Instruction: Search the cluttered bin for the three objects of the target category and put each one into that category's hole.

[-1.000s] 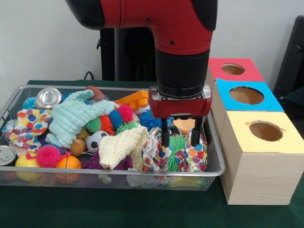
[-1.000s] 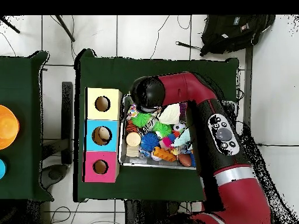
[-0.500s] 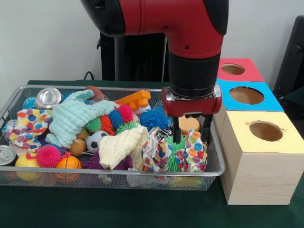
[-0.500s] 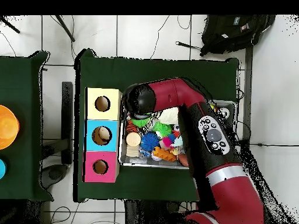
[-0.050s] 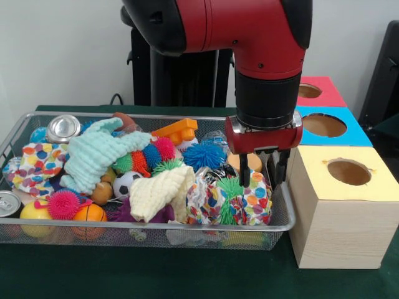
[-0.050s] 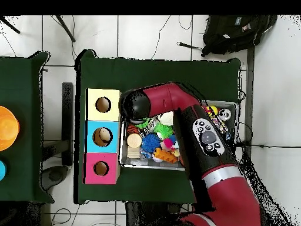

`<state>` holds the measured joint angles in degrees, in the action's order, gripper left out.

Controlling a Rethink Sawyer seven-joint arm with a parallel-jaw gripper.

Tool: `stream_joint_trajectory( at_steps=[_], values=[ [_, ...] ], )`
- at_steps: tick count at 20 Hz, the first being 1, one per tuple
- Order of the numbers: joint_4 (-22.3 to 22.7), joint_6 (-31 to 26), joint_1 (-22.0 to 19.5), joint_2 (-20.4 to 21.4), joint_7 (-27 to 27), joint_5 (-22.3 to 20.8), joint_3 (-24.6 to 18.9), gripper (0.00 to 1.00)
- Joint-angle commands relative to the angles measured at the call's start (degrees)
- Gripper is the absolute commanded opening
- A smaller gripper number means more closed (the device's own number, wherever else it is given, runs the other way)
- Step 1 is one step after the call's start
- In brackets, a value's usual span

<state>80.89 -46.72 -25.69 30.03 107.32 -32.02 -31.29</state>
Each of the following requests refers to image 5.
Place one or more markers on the clear mesh bin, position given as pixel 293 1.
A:
pixel 277 205

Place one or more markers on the black upright panel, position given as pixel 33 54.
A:
pixel 383 81

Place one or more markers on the orange plastic toy brick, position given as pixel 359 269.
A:
pixel 177 131

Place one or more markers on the small soccer ball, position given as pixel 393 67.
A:
pixel 126 185

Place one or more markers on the small polka-dot cloth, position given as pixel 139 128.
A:
pixel 257 202

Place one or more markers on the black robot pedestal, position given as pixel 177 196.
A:
pixel 181 78

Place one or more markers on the small orange basketball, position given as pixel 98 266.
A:
pixel 90 215

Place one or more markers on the blue spiky ball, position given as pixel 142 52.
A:
pixel 204 156

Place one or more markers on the silver drink can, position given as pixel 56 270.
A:
pixel 62 128

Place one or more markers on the wooden box with three holes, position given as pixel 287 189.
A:
pixel 343 230

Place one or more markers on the cream yellow cloth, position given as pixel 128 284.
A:
pixel 156 193

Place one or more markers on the dark green tablecloth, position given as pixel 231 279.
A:
pixel 156 274

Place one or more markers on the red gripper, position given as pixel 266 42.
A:
pixel 262 142

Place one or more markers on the pink spiky ball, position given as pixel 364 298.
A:
pixel 63 205

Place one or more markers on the green spiky ball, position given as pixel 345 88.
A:
pixel 230 189

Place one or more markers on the mint green cloth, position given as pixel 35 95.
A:
pixel 93 159

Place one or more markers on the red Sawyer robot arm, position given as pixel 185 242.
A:
pixel 249 37

